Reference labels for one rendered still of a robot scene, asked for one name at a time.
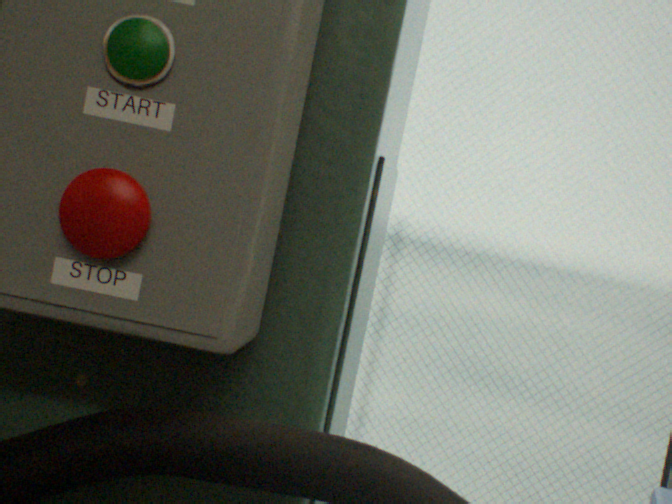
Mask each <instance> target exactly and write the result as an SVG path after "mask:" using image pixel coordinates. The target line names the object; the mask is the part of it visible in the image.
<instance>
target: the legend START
mask: <svg viewBox="0 0 672 504"><path fill-rule="evenodd" d="M174 108H175V104H170V103H165V102H160V101H154V100H149V99H144V97H138V96H133V95H128V94H122V93H117V92H112V91H106V90H101V89H96V87H90V86H88V88H87V94H86V99H85V104H84V111H83V113H84V114H89V115H95V116H100V117H106V118H111V119H116V120H117V121H122V122H127V123H132V124H137V125H142V126H147V127H152V128H158V129H163V130H168V131H170V130H171V124H172V119H173V113H174Z"/></svg>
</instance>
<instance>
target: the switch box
mask: <svg viewBox="0 0 672 504"><path fill-rule="evenodd" d="M323 4H324V0H195V5H191V4H184V3H179V2H174V1H168V0H3V5H2V10H1V16H0V309H2V310H7V311H13V312H17V313H22V314H28V315H32V316H37V317H42V318H47V319H52V320H57V321H62V322H67V324H72V325H77V326H82V327H87V328H92V329H96V330H102V331H107V332H111V333H117V334H122V335H126V336H131V337H137V338H141V339H146V340H150V341H156V342H161V343H165V344H170V345H176V346H180V347H185V348H190V349H195V350H200V351H204V352H209V353H215V354H219V355H226V354H231V353H232V352H235V351H236V350H238V349H239V348H241V347H242V346H244V345H245V344H247V343H248V342H250V341H251V340H253V339H254V337H256V335H257V334H258V332H259V328H260V323H261V318H262V312H263V307H264V302H265V297H266V292H267V286H268V281H269V276H270V271H271V265H272V260H273V255H274V250H275V245H276V239H278V234H279V229H280V224H281V219H282V214H283V209H284V204H285V199H286V193H287V188H288V183H289V178H290V173H291V167H292V162H293V157H294V152H295V146H296V141H297V136H298V131H299V125H300V120H301V115H303V112H302V110H304V104H305V99H306V94H307V89H308V83H309V78H310V73H311V68H312V62H313V57H314V52H315V46H316V41H317V36H318V30H319V25H320V20H321V14H322V9H323ZM131 13H146V15H149V16H152V17H155V18H157V19H159V20H160V21H161V22H162V23H164V24H165V25H166V26H167V29H169V30H170V31H171V33H172V35H173V38H174V41H175V48H176V54H175V61H174V64H173V66H172V68H171V70H170V72H169V73H168V74H167V76H166V78H164V79H163V80H162V81H160V82H158V83H156V84H155V85H152V86H149V87H132V86H129V85H125V84H123V82H121V81H119V80H118V79H117V78H116V77H114V76H113V74H112V73H110V72H109V70H108V68H107V66H106V64H105V60H104V56H103V44H104V40H105V37H106V34H107V32H108V30H109V28H110V27H111V26H112V25H113V24H114V23H115V22H116V21H117V20H118V18H120V19H121V17H123V16H125V15H128V14H131ZM88 86H90V87H96V89H101V90H106V91H112V92H117V93H122V94H128V95H133V96H138V97H144V99H149V100H154V101H160V102H165V103H170V104H175V108H174V113H173V119H172V124H171V130H170V131H168V130H163V129H158V128H152V127H147V126H142V125H137V124H132V123H127V122H122V121H117V120H116V119H111V118H106V117H100V116H95V115H89V114H84V113H83V111H84V104H85V99H86V94H87V88H88ZM96 168H111V169H118V170H121V171H124V172H126V173H128V174H129V175H131V176H132V177H135V179H136V180H137V181H138V182H139V183H140V184H141V185H142V187H143V188H144V190H145V192H146V193H147V196H148V198H149V203H151V208H152V218H151V225H150V229H148V231H147V233H146V235H145V237H144V238H143V240H142V241H141V242H140V245H139V246H138V247H137V248H135V249H134V250H133V251H130V252H128V253H127V254H125V255H122V256H119V257H114V258H95V257H91V256H88V255H86V254H84V253H82V252H80V251H78V250H77V249H75V248H74V247H73V246H72V245H71V244H70V241H69V240H68V239H67V237H65V235H64V234H63V232H62V229H61V226H60V220H59V205H60V200H61V197H62V194H63V192H64V190H65V189H66V187H67V186H69V183H70V182H71V181H72V180H73V179H74V178H75V177H77V176H78V175H79V174H81V173H83V172H86V171H89V170H91V169H96ZM56 257H61V258H65V259H71V260H76V261H82V262H86V263H91V265H96V266H101V267H106V268H111V269H117V270H121V271H126V272H132V273H137V274H141V275H142V280H141V285H140V291H139V296H138V301H137V300H131V299H126V298H122V297H117V296H111V295H106V294H102V293H96V292H91V291H87V290H81V289H76V288H72V287H67V286H61V285H57V284H51V282H50V281H52V275H53V270H54V265H55V259H56Z"/></svg>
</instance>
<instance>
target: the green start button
mask: <svg viewBox="0 0 672 504"><path fill-rule="evenodd" d="M175 54H176V48H175V41H174V38H173V35H172V33H171V31H170V30H169V29H167V26H166V25H165V24H164V23H162V22H161V21H160V20H159V19H157V18H155V17H152V16H149V15H146V13H131V14H128V15H125V16H123V17H121V19H120V18H118V20H117V21H116V22H115V23H114V24H113V25H112V26H111V27H110V28H109V30H108V32H107V34H106V37H105V40H104V44H103V56H104V60H105V64H106V66H107V68H108V70H109V72H110V73H112V74H113V76H114V77H116V78H117V79H118V80H119V81H121V82H123V84H125V85H129V86H132V87H149V86H152V85H155V84H156V83H158V82H160V81H162V80H163V79H164V78H166V76H167V74H168V73H169V72H170V70H171V68H172V66H173V64H174V61H175Z"/></svg>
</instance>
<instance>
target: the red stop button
mask: <svg viewBox="0 0 672 504"><path fill-rule="evenodd" d="M151 218H152V208H151V203H149V198H148V196H147V193H146V192H145V190H144V188H143V187H142V185H141V184H140V183H139V182H138V181H137V180H136V179H135V177H132V176H131V175H129V174H128V173H126V172H124V171H121V170H118V169H111V168H96V169H91V170H89V171H86V172H83V173H81V174H79V175H78V176H77V177H75V178H74V179H73V180H72V181H71V182H70V183H69V186H67V187H66V189H65V190H64V192H63V194H62V197H61V200H60V205H59V220H60V226H61V229H62V232H63V234H64V235H65V237H67V239H68V240H69V241H70V244H71V245H72V246H73V247H74V248H75V249H77V250H78V251H80V252H82V253H84V254H86V255H88V256H91V257H95V258H114V257H119V256H122V255H125V254H127V253H128V252H130V251H133V250H134V249H135V248H137V247H138V246H139V245H140V242H141V241H142V240H143V238H144V237H145V235H146V233H147V231H148V229H150V225H151Z"/></svg>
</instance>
